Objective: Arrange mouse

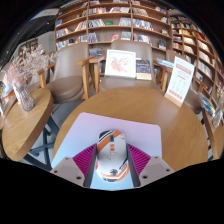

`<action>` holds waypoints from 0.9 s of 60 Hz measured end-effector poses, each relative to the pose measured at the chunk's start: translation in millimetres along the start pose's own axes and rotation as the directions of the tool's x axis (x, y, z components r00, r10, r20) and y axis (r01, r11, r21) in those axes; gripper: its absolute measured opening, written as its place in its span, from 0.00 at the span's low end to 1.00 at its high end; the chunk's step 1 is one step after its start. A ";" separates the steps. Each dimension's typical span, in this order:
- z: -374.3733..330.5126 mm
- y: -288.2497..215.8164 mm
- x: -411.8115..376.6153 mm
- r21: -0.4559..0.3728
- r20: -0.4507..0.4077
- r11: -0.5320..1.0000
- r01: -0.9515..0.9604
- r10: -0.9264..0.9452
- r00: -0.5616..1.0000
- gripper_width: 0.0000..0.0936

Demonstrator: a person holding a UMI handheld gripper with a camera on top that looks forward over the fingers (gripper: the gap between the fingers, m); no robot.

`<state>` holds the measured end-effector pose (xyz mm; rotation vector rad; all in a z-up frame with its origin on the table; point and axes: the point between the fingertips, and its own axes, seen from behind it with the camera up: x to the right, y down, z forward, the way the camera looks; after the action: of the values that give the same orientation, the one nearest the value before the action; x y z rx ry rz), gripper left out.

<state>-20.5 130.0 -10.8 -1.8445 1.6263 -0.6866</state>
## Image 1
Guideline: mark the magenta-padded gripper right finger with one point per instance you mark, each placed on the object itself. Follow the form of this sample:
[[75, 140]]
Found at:
[[140, 160]]

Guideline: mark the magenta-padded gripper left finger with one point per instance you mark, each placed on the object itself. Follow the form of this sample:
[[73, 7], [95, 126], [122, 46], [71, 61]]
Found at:
[[83, 160]]

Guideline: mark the orange and white computer mouse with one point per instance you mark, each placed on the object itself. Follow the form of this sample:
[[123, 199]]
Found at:
[[111, 156]]

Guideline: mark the pink-blue gradient mouse pad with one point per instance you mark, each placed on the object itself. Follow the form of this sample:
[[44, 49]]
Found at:
[[133, 130]]

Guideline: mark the round wooden side table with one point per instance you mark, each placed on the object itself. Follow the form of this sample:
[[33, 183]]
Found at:
[[215, 143], [26, 126]]

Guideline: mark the glass vase with pink flowers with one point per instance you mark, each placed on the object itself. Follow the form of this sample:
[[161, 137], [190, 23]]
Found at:
[[25, 98]]

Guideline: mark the stack of blue books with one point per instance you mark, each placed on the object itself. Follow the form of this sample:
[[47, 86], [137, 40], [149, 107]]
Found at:
[[207, 105]]

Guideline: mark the white sign on wooden base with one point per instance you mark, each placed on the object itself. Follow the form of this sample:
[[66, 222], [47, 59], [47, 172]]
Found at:
[[180, 80]]

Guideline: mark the dark cover book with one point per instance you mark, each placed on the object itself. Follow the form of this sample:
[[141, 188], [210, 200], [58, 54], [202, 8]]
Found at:
[[143, 70]]

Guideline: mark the glass vase with beige flowers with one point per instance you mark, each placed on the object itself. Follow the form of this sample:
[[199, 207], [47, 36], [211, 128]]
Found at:
[[218, 115]]

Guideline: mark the white framed floral picture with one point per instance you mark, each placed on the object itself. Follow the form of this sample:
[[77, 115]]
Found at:
[[120, 64]]

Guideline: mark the light blue book stack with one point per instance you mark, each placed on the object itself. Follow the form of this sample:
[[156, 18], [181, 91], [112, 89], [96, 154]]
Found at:
[[165, 62]]

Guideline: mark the curved wooden bookshelf unit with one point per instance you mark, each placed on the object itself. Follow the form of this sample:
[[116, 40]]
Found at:
[[200, 50]]

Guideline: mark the small distant wooden bookshelf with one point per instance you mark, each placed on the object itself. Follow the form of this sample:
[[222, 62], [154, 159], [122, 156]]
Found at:
[[28, 46]]

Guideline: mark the wide wooden bookshelf unit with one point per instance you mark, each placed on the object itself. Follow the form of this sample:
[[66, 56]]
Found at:
[[110, 23]]

